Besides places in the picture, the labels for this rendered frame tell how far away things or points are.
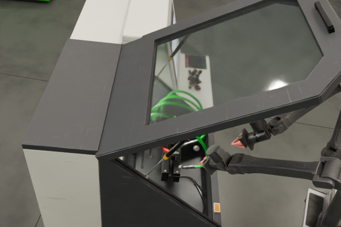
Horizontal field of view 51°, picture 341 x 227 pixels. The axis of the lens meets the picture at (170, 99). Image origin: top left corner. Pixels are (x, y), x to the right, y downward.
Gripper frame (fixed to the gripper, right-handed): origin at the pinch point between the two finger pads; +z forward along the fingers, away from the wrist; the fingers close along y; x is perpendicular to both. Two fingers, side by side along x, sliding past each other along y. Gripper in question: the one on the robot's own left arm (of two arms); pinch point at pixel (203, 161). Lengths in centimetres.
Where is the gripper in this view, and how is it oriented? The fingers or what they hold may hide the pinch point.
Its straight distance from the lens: 173.9
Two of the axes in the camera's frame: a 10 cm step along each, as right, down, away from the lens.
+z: -4.7, 0.8, 8.8
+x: 5.5, 8.1, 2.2
